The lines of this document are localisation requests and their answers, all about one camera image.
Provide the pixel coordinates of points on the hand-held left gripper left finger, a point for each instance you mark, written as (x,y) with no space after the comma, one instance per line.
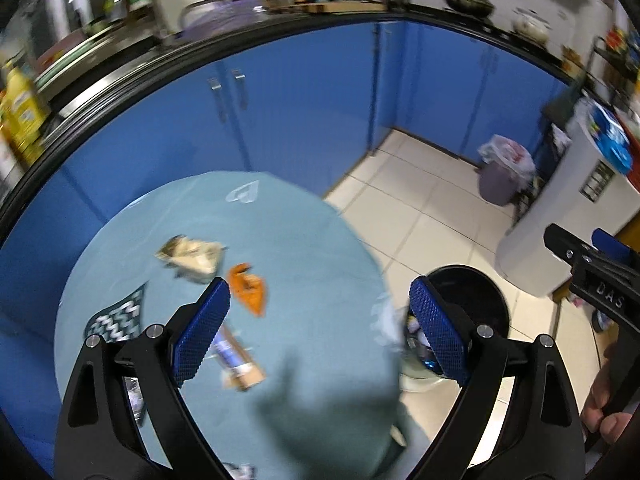
(200,330)

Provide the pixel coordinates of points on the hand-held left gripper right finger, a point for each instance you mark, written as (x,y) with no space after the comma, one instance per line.
(440,330)

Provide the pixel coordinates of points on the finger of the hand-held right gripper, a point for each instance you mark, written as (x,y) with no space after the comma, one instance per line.
(567,242)
(612,249)

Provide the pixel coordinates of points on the black round waste bin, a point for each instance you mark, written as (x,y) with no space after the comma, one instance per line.
(470,290)

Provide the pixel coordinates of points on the orange peel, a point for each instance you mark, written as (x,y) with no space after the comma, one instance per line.
(247,287)

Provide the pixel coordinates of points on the yellow white wrapper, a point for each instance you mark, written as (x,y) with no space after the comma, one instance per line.
(192,257)

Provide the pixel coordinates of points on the white tissue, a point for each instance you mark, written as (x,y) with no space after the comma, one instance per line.
(240,472)

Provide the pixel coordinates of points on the person's right hand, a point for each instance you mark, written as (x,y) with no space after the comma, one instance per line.
(594,410)

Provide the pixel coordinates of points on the tall white appliance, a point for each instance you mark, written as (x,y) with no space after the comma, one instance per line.
(550,210)

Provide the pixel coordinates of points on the black white zigzag packet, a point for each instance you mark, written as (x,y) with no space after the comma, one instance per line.
(120,315)

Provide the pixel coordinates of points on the purple plastic bin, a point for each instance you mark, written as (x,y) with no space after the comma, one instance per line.
(495,185)

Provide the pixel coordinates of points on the white red plastic bag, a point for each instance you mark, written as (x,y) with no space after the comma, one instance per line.
(507,152)

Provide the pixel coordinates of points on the blue white packet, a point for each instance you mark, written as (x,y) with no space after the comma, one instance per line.
(609,132)

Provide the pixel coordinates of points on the round table with blue cloth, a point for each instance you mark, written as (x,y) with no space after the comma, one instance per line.
(300,260)

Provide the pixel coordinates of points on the black metal rack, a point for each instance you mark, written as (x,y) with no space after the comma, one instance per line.
(607,60)

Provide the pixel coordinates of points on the white ceramic pot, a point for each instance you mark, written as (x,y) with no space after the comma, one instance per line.
(531,26)

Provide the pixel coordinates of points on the blue kitchen cabinets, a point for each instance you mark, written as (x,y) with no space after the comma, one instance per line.
(300,110)

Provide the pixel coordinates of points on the black kitchen countertop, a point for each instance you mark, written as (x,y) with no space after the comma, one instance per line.
(95,110)

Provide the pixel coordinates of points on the yellow detergent bottle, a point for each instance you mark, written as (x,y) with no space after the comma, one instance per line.
(22,110)

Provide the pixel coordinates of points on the purple plastic colander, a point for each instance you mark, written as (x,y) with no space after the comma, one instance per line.
(220,17)

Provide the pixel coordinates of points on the white rice cooker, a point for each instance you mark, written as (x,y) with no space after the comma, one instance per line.
(192,2)

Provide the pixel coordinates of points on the wooden cutting board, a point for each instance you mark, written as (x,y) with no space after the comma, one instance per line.
(330,7)

